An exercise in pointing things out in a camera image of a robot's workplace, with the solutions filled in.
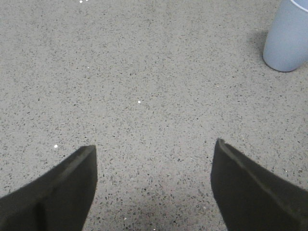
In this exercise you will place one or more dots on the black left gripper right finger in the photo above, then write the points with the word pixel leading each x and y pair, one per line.
pixel 251 198

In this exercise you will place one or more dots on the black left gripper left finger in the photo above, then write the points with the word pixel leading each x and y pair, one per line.
pixel 59 200

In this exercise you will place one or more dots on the blue plastic cup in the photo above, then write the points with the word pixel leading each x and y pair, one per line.
pixel 286 45

